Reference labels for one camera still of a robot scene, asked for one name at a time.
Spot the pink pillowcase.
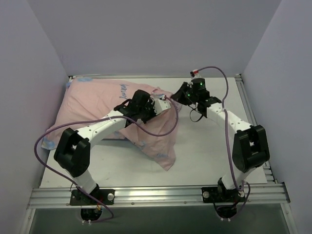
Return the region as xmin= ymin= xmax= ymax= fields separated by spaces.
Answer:
xmin=40 ymin=77 xmax=182 ymax=173

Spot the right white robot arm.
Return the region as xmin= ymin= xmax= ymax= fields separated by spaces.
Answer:
xmin=171 ymin=78 xmax=270 ymax=201

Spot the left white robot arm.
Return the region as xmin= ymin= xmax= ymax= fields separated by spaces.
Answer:
xmin=54 ymin=90 xmax=160 ymax=204

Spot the black wire loop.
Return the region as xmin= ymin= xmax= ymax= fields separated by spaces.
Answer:
xmin=189 ymin=104 xmax=204 ymax=123

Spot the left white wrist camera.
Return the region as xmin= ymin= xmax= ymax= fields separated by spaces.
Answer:
xmin=153 ymin=99 xmax=171 ymax=116

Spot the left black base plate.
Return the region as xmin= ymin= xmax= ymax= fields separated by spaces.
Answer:
xmin=69 ymin=189 xmax=115 ymax=206

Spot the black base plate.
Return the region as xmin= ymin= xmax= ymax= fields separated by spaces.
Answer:
xmin=201 ymin=187 xmax=245 ymax=203
xmin=69 ymin=189 xmax=115 ymax=206

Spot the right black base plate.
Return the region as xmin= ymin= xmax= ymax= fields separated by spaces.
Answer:
xmin=201 ymin=187 xmax=245 ymax=203

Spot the front aluminium rail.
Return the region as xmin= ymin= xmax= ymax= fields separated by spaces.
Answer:
xmin=28 ymin=183 xmax=291 ymax=209

